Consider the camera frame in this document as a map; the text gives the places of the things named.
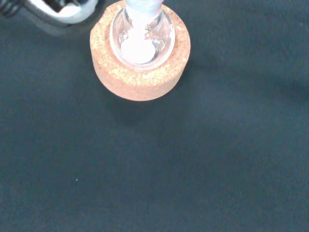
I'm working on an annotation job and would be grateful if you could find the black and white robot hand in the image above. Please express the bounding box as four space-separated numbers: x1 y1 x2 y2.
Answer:
0 0 105 37

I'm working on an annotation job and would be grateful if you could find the clear glass round-bottom flask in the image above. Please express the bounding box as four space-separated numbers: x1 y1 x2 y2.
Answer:
109 0 175 71

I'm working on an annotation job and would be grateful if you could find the black bench cloth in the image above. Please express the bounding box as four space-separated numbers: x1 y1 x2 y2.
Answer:
0 0 309 232

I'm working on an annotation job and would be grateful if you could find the cork ring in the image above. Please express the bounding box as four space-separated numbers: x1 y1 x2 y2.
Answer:
89 0 192 102

